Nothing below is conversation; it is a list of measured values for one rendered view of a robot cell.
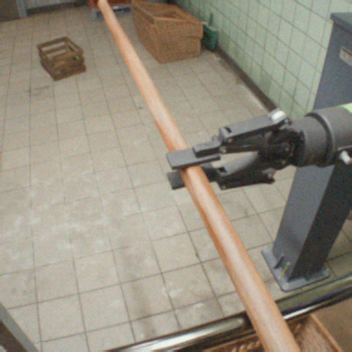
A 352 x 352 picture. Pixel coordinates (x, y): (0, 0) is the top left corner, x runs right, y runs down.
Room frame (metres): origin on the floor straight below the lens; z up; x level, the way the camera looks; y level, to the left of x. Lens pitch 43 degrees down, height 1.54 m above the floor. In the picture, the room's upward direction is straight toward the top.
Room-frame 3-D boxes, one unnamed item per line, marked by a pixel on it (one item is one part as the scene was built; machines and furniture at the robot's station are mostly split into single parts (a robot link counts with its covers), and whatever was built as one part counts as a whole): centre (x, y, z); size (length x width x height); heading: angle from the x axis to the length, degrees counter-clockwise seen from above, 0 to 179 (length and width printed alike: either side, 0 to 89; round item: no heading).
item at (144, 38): (3.40, 0.12, 0.14); 0.56 x 0.49 x 0.28; 23
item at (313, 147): (0.44, -0.17, 1.19); 0.09 x 0.07 x 0.08; 108
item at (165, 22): (3.39, 0.11, 0.32); 0.56 x 0.49 x 0.28; 25
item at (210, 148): (0.40, -0.05, 1.23); 0.05 x 0.01 x 0.03; 108
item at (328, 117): (0.46, -0.24, 1.19); 0.12 x 0.06 x 0.09; 18
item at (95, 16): (4.53, 0.78, 0.08); 0.60 x 0.40 x 0.16; 109
